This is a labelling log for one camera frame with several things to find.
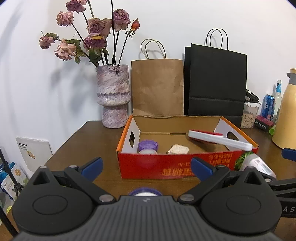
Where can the brown paper bag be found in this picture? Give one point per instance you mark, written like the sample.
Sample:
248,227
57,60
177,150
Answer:
157,84

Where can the cream travel adapter plug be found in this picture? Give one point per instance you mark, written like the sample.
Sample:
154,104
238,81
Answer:
177,149

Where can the dried rose bouquet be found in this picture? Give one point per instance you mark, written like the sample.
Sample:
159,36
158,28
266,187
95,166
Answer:
106,39

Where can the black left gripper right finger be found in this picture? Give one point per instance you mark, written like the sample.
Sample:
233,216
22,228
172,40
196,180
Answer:
211,177

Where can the yellow thermos jug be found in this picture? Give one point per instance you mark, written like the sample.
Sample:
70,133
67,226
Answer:
285,131

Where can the dark red small box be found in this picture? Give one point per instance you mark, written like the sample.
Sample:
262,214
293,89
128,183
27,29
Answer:
263,123

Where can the clear glass bottle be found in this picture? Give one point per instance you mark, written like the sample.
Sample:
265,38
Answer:
277,101

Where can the green object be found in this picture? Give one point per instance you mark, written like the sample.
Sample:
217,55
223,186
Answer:
272,129

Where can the white red lint brush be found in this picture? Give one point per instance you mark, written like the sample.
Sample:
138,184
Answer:
218,138

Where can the red cardboard box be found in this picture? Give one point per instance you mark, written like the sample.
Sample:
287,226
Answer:
162,147

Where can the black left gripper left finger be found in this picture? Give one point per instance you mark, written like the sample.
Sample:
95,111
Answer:
81,178

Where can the white booklet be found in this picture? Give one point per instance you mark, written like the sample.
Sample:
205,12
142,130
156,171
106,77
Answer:
35,152

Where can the purple ceramic vase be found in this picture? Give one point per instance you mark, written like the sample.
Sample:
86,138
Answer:
113,93

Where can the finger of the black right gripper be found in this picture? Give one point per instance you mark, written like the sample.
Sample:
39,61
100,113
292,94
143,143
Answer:
282,188
289,154

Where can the black paper bag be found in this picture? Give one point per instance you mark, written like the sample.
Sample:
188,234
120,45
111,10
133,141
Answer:
214,81

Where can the snack packages on floor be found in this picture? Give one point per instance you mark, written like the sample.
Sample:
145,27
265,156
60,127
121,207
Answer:
7,184

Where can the clear seed container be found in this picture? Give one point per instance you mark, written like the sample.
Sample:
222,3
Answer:
251,107

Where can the purple ridged bottle cap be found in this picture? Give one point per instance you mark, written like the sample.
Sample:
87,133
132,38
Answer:
148,145

